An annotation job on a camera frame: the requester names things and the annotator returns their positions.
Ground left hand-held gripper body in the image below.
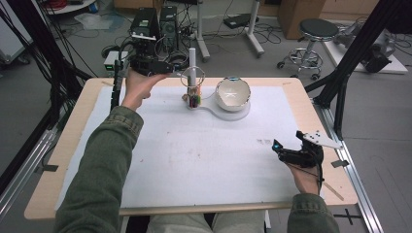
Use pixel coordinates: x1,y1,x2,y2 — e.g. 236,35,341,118
128,33,170,78

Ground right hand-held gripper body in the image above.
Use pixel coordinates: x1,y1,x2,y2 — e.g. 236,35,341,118
277,129,344,169

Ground key bunch with coloured tags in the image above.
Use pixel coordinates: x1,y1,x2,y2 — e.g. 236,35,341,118
179,65,207,110

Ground white key stand with post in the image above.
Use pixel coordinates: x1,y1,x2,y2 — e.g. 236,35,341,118
176,47,252,122

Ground person's left hand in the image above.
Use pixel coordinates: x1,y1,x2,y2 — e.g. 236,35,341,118
120,67,172,112

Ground person's right hand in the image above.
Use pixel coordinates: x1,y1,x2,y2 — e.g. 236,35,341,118
286,160,325,196

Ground white power supply box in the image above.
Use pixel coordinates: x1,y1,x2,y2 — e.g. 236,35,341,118
103,50,120,73

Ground slim black computer tower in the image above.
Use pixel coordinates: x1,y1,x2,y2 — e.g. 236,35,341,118
159,5,180,51

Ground large black computer tower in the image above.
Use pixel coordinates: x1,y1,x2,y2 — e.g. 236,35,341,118
130,7,161,37

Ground thin wooden stick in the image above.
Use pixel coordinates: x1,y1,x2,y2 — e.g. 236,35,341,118
323,182,345,202

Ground white metal stand leg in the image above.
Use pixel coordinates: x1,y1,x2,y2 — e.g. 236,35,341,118
245,0,265,58
193,0,212,63

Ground clear plastic sheet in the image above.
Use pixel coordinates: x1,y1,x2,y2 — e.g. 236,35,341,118
73,13,115,32

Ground white table mat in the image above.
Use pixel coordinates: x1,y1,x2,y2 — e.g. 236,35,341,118
53,84,326,211

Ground white ceramic bowl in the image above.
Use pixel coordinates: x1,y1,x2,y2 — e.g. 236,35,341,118
215,76,253,113

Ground black flat device on floor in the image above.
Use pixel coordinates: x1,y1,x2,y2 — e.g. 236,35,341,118
223,13,260,29

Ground white round table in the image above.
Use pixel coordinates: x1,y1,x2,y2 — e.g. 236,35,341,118
44,0,98,16

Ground person's legs in light trousers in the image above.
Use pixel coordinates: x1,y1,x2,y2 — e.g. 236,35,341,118
147,211,267,233

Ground black round stool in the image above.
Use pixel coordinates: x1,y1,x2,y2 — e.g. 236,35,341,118
276,17,340,82

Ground white floor platform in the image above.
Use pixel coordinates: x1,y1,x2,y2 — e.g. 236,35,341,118
323,30,409,76

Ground grey machine on platform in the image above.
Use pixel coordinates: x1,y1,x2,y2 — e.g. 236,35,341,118
333,21,396,74

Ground brown cardboard box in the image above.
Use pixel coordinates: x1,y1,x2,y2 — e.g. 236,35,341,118
277,0,327,41

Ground white board panel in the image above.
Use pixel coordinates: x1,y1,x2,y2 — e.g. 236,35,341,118
0,0,34,64

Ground tangle of floor cables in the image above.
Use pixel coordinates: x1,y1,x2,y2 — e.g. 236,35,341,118
154,45,191,71

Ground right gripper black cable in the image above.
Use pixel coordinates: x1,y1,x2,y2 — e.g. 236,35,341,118
287,154,326,195

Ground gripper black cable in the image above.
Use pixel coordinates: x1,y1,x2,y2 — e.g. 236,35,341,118
287,154,326,195
110,41,137,113

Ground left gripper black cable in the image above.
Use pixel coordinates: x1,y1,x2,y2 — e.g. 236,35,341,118
110,41,137,113

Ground aluminium rail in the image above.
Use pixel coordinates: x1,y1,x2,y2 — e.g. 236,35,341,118
311,96,386,233
0,129,57,221

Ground black metal frame with cables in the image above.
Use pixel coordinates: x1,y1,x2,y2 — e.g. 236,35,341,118
0,0,93,195

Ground black metal frame strut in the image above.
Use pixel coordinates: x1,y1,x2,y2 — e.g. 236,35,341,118
304,0,412,141

